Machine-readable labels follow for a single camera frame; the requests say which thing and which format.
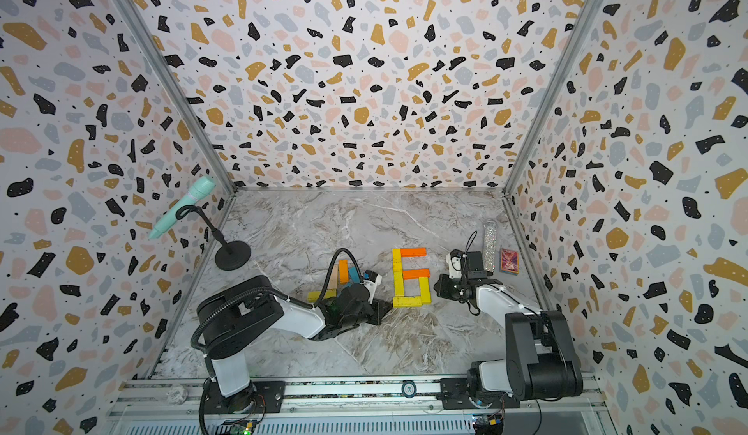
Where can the yellow block top vertical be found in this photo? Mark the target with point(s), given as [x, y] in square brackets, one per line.
[407, 302]

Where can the mint green microphone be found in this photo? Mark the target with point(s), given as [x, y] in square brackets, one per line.
[198, 191]

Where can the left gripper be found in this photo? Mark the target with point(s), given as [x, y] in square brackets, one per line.
[382, 306]

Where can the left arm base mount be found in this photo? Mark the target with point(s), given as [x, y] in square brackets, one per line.
[262, 397]

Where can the orange block diagonal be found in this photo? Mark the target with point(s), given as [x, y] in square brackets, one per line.
[415, 274]

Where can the beige wooden block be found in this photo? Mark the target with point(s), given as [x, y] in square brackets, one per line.
[333, 281]

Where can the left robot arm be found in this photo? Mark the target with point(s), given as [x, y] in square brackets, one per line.
[230, 321]

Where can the black microphone stand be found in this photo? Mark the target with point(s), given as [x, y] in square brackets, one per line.
[232, 254]

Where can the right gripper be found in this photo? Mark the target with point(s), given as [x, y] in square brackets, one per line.
[445, 287]

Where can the orange block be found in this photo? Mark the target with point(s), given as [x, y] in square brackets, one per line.
[413, 252]

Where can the teal block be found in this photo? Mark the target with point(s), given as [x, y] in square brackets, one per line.
[354, 275]

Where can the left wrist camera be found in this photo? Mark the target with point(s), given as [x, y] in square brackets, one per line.
[371, 280]

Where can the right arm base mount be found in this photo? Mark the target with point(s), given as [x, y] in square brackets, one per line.
[466, 393]

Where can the yellow block left horizontal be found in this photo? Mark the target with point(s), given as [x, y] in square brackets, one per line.
[316, 296]

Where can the red playing card box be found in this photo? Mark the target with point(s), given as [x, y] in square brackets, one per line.
[509, 261]

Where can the orange block vertical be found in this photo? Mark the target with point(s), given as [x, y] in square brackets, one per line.
[343, 272]

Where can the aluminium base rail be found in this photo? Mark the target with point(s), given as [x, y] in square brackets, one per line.
[351, 405]

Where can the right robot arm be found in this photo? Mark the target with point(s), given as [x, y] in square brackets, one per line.
[540, 362]

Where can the glitter filled clear tube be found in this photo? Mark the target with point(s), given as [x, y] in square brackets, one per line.
[490, 229]

